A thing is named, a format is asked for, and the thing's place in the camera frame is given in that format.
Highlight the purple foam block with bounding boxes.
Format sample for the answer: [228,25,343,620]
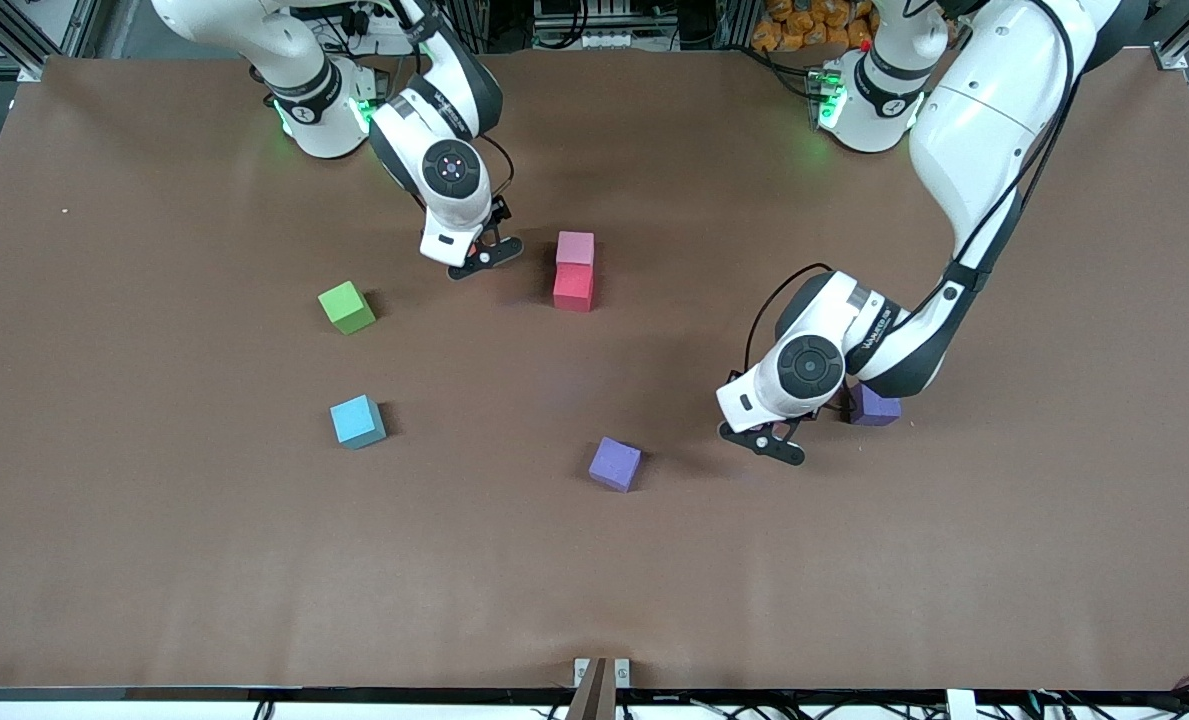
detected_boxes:
[849,384,903,428]
[587,436,643,494]

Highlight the magenta red foam block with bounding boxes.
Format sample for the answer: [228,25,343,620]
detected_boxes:
[552,263,596,313]

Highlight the brown paper table cover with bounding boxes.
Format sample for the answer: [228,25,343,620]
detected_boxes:
[0,45,1189,693]

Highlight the green foam block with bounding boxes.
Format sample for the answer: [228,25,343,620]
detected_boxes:
[317,280,377,336]

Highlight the grey equipment box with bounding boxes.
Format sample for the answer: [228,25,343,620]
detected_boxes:
[532,0,647,51]

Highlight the white power strip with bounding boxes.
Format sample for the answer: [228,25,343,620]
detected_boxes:
[339,5,405,34]

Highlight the light blue foam block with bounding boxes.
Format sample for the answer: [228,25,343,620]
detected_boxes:
[329,394,388,451]

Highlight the pile of orange packets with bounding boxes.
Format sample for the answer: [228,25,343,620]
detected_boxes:
[751,0,875,53]

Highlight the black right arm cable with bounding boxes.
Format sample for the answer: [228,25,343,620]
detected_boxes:
[474,133,515,204]

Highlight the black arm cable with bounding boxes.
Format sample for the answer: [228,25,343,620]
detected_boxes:
[474,133,515,204]
[744,0,1083,376]

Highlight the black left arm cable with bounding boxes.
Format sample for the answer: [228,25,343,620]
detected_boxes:
[744,0,1083,376]

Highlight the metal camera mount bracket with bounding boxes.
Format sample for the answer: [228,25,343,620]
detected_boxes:
[566,656,632,720]

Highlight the bundle of loose cables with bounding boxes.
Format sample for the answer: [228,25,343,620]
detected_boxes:
[1029,672,1189,720]

